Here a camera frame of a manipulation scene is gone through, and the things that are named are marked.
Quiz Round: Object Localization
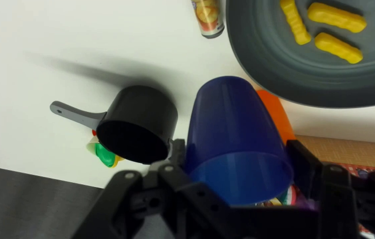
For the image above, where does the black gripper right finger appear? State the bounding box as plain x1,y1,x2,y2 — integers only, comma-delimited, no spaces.
286,138,375,239

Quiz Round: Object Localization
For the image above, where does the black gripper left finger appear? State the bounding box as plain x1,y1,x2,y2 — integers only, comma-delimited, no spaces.
72,138,242,239

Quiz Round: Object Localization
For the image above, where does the blue plastic cup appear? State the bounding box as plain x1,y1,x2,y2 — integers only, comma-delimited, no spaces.
182,76,295,207

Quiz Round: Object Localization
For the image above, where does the orange plastic cup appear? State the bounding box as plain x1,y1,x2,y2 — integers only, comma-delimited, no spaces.
255,88,298,145

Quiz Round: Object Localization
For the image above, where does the yellow felt disc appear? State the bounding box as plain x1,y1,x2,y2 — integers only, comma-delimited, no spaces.
111,154,125,169

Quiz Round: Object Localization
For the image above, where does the green felt disc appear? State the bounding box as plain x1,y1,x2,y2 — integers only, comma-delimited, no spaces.
93,141,119,169

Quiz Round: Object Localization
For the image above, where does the black toy pot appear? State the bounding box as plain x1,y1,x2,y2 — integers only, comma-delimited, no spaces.
49,85,180,165

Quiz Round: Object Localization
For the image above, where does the grey round plate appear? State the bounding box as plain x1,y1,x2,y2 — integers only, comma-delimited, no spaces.
225,0,375,110

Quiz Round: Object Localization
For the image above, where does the small toy food can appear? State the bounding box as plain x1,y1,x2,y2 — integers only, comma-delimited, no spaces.
190,0,226,40

